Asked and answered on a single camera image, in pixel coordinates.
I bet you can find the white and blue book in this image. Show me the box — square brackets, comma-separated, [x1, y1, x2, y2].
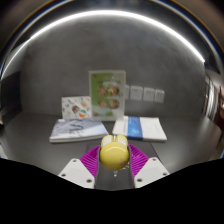
[111, 115, 169, 143]

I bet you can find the grey cover book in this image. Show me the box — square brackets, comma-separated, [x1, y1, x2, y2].
[48, 118, 110, 144]

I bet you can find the yellow computer mouse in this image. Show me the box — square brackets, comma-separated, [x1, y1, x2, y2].
[98, 134, 131, 178]

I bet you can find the green menu sign stand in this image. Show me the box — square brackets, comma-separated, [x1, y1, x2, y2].
[88, 69, 127, 122]

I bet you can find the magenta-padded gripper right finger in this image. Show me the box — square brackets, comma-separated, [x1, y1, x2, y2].
[114, 143, 171, 192]

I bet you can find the white sticker card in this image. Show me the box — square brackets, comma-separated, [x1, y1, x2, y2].
[60, 95, 93, 121]

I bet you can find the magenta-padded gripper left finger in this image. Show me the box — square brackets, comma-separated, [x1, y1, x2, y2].
[57, 145, 115, 192]

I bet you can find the white wall socket group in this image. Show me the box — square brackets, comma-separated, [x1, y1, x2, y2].
[123, 84, 166, 104]

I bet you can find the black flat panel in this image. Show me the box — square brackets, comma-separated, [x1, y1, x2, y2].
[0, 70, 24, 125]

